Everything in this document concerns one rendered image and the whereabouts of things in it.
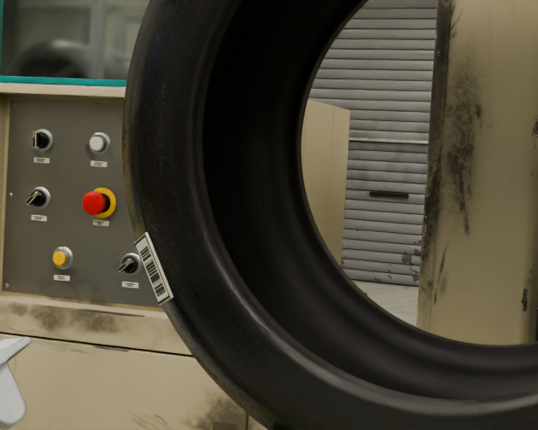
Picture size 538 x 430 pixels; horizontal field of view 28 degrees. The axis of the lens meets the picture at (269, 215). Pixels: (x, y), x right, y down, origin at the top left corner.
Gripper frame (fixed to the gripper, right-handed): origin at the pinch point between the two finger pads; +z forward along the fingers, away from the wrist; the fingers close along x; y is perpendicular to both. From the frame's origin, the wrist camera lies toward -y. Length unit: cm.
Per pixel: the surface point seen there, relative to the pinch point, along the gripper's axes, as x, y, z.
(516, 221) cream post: -12, 23, 54
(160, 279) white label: 0.7, 3.5, 13.0
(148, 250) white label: 0.7, 0.9, 13.8
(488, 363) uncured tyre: -7.8, 31.0, 37.8
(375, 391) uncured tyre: 10.4, 21.2, 17.7
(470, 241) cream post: -16, 22, 51
